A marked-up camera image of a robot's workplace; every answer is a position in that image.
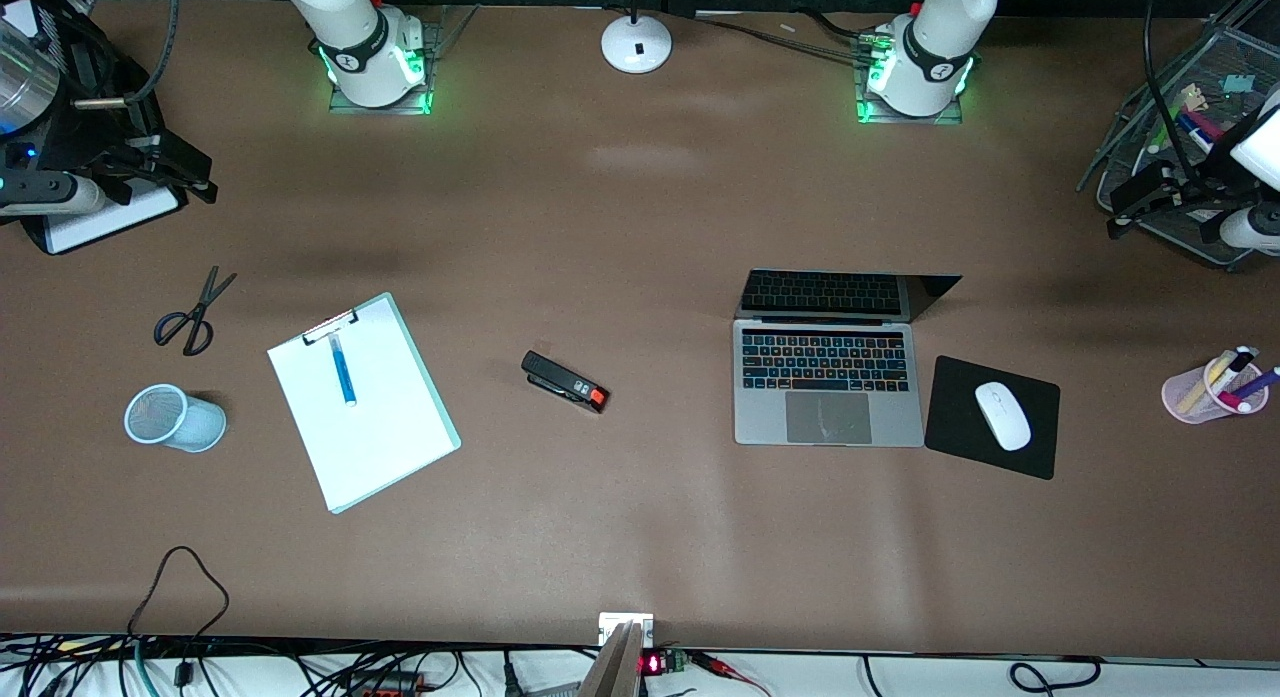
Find blue marker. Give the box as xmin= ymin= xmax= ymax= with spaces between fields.
xmin=328 ymin=334 xmax=358 ymax=407

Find silver laptop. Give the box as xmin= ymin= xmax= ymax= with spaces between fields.
xmin=733 ymin=269 xmax=963 ymax=448

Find white marker with black cap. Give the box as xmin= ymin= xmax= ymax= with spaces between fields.
xmin=1205 ymin=346 xmax=1260 ymax=398

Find green pen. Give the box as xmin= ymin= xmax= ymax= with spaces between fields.
xmin=1148 ymin=105 xmax=1193 ymax=155

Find white paper sheet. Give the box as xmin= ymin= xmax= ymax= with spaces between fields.
xmin=268 ymin=297 xmax=453 ymax=510
xmin=45 ymin=180 xmax=183 ymax=255

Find black letter tray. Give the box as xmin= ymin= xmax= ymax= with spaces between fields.
xmin=0 ymin=0 xmax=193 ymax=256

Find black scissors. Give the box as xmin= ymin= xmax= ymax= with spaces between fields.
xmin=153 ymin=266 xmax=238 ymax=357

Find yellow pen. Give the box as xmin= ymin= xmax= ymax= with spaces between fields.
xmin=1178 ymin=362 xmax=1227 ymax=414

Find pink translucent pen cup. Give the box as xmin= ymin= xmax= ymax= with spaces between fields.
xmin=1162 ymin=355 xmax=1269 ymax=424

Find white computer mouse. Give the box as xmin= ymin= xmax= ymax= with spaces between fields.
xmin=975 ymin=381 xmax=1032 ymax=452

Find light blue mesh cup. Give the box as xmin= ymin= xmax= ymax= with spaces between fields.
xmin=124 ymin=383 xmax=227 ymax=454

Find black mouse pad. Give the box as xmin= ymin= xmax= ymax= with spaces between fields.
xmin=924 ymin=355 xmax=1061 ymax=481

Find teal clipboard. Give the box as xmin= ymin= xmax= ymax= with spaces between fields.
xmin=266 ymin=292 xmax=462 ymax=515

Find black stapler with red tip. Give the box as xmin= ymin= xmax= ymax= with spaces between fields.
xmin=521 ymin=351 xmax=610 ymax=415

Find white lamp base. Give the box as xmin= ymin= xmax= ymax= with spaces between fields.
xmin=601 ymin=0 xmax=673 ymax=75

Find white label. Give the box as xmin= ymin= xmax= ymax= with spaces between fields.
xmin=598 ymin=613 xmax=655 ymax=646

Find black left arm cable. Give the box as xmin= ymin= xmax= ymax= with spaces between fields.
xmin=1143 ymin=0 xmax=1203 ymax=190

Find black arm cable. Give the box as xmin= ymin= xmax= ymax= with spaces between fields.
xmin=1143 ymin=0 xmax=1203 ymax=190
xmin=75 ymin=0 xmax=181 ymax=110

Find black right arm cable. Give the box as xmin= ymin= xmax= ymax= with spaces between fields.
xmin=75 ymin=0 xmax=181 ymax=110

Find black wire mesh tray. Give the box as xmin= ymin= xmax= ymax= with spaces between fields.
xmin=1077 ymin=22 xmax=1280 ymax=270

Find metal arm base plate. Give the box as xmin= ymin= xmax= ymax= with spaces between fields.
xmin=855 ymin=32 xmax=966 ymax=126
xmin=328 ymin=19 xmax=443 ymax=116

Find black power cable bundle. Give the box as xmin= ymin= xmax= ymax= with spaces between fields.
xmin=690 ymin=9 xmax=881 ymax=63

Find thin black looped cable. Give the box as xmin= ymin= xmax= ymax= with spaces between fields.
xmin=128 ymin=546 xmax=230 ymax=690

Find thick black coiled cable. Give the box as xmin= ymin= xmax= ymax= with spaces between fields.
xmin=1008 ymin=657 xmax=1103 ymax=697

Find red wire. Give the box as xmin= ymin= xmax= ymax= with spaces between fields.
xmin=688 ymin=651 xmax=773 ymax=697

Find grey camera post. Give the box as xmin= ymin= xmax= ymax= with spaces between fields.
xmin=577 ymin=620 xmax=646 ymax=697

